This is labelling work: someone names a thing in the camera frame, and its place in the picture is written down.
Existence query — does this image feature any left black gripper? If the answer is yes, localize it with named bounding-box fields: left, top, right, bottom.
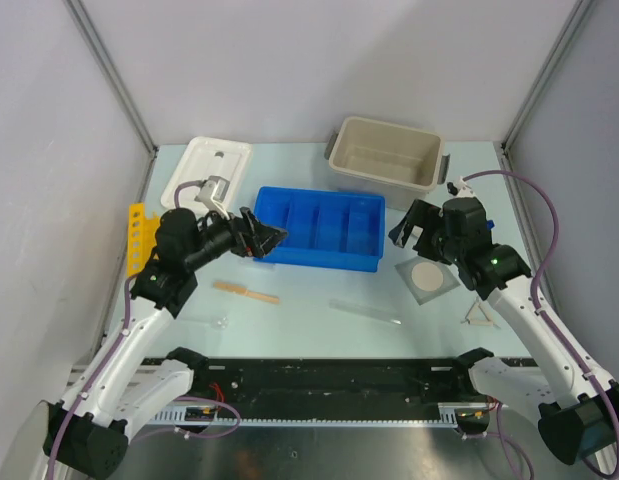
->
left=184, top=200, right=287, bottom=271

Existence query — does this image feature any yellow test tube rack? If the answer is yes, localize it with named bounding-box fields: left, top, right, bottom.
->
left=126, top=203, right=160, bottom=277

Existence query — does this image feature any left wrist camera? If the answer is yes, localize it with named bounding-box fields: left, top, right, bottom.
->
left=195, top=175, right=230, bottom=213

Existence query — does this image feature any blue divided plastic tray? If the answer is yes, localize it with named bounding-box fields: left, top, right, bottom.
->
left=254, top=186, right=386, bottom=273

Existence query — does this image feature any clear glass test tube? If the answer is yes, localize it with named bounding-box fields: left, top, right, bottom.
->
left=329, top=299, right=402, bottom=325

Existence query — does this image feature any white plastic bin lid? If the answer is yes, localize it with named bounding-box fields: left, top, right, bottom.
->
left=160, top=136, right=253, bottom=218

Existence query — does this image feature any beige plastic storage bin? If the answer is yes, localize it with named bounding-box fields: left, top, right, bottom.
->
left=324, top=116, right=450, bottom=211

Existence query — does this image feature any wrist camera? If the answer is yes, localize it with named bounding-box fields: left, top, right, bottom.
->
left=195, top=175, right=230, bottom=213
left=446, top=177, right=476, bottom=198

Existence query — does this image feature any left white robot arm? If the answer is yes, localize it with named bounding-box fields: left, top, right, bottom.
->
left=43, top=207, right=288, bottom=479

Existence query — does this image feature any white slotted cable duct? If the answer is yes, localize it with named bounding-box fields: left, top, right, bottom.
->
left=148, top=404, right=495, bottom=429

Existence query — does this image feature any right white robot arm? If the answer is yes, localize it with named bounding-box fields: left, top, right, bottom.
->
left=388, top=197, right=619, bottom=465

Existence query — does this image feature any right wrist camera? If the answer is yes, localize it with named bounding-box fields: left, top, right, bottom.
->
left=446, top=177, right=476, bottom=198

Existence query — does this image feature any wire gauze with ceramic centre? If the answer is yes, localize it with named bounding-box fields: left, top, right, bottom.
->
left=395, top=257, right=459, bottom=305

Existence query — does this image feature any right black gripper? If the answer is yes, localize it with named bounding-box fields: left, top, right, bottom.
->
left=389, top=199, right=464, bottom=266

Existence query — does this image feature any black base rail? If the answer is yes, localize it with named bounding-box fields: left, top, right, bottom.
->
left=188, top=358, right=486, bottom=422

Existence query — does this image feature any clay pipe triangle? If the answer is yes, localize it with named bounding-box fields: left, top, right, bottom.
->
left=461, top=297, right=499, bottom=329

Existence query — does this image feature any wooden test tube clamp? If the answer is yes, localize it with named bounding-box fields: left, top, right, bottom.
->
left=213, top=281, right=280, bottom=305

